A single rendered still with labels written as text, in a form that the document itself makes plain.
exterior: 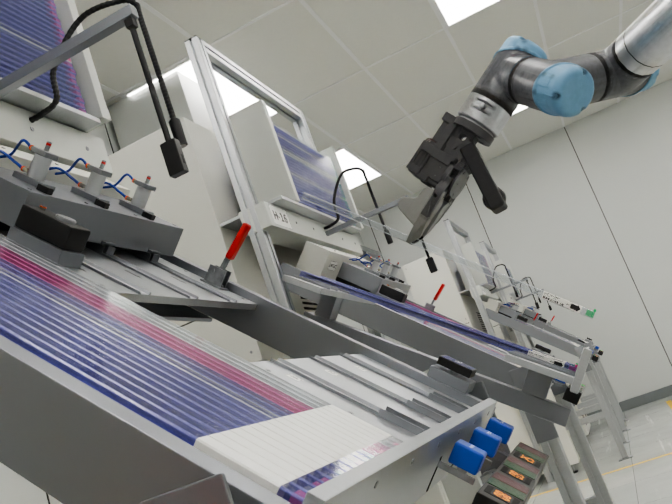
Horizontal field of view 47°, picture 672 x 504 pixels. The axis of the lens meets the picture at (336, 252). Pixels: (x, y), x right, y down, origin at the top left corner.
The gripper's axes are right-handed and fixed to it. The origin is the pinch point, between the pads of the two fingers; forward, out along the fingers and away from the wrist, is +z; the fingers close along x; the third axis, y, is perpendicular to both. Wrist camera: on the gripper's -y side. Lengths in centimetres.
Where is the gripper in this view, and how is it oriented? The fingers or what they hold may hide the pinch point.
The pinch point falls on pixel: (417, 239)
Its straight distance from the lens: 124.6
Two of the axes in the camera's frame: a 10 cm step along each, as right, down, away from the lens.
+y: -7.8, -5.4, 3.2
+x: -3.0, -1.2, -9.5
